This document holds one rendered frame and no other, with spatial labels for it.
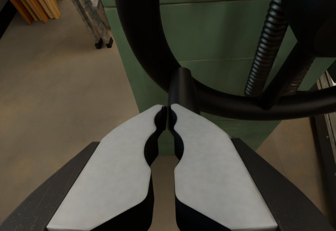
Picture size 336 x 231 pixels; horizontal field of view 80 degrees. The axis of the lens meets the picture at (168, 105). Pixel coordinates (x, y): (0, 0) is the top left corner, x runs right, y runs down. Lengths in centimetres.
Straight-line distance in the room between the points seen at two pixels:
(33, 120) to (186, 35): 103
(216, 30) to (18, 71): 136
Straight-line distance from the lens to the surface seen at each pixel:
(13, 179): 117
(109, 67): 130
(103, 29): 138
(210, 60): 43
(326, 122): 102
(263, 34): 26
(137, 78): 47
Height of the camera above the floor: 89
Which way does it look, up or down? 57 degrees down
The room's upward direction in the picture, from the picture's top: 6 degrees counter-clockwise
